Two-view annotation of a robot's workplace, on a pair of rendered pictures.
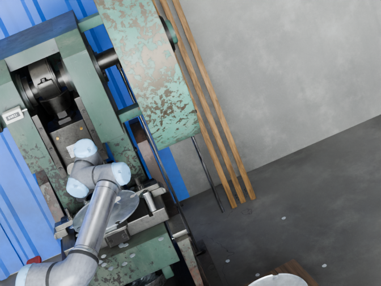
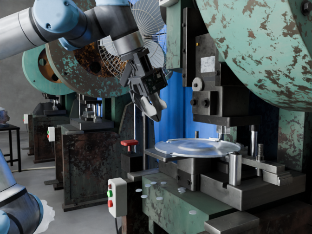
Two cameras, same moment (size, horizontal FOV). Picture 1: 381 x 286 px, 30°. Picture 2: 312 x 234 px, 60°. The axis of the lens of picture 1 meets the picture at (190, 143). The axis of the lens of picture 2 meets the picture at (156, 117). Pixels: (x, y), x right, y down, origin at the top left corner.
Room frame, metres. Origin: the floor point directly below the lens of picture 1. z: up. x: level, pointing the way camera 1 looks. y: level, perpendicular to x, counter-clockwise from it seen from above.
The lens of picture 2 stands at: (2.03, -0.33, 0.97)
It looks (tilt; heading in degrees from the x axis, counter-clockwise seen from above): 5 degrees down; 63
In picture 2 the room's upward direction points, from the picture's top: straight up
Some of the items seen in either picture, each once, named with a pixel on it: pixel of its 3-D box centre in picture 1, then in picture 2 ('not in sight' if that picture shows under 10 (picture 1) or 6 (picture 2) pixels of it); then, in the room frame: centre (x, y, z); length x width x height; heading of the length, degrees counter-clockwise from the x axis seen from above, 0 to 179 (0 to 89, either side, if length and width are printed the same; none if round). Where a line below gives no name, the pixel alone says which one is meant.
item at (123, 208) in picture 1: (105, 211); (196, 146); (2.57, 0.42, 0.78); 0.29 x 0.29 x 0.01
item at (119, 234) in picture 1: (113, 230); (185, 167); (2.52, 0.42, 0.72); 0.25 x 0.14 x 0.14; 3
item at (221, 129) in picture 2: not in sight; (222, 127); (2.69, 0.43, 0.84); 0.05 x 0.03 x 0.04; 93
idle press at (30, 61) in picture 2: not in sight; (74, 98); (2.81, 3.94, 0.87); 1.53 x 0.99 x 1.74; 6
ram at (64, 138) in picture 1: (79, 150); (217, 73); (2.66, 0.43, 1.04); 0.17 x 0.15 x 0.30; 3
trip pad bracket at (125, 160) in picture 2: not in sight; (131, 174); (2.45, 0.73, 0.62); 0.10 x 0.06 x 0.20; 93
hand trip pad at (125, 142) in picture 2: (37, 269); (129, 149); (2.45, 0.75, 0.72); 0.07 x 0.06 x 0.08; 3
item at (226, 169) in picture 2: not in sight; (224, 159); (2.70, 0.43, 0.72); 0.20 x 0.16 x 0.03; 93
